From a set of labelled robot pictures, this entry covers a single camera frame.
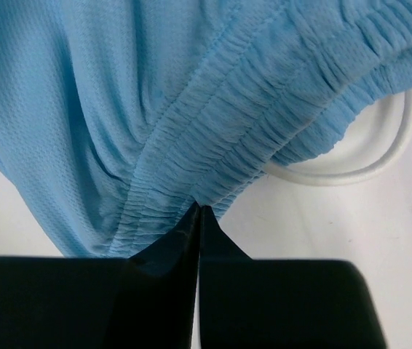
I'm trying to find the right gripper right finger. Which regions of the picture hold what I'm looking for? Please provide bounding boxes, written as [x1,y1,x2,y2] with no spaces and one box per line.
[199,206,387,348]

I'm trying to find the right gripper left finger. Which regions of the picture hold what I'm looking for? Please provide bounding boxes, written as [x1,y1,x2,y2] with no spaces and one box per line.
[0,204,199,348]

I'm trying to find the light blue shorts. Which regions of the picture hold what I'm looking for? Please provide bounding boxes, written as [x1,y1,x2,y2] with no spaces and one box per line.
[0,1,412,257]

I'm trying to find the white drawstring cord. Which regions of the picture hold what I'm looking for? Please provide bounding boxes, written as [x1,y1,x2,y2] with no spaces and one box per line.
[264,87,412,188]

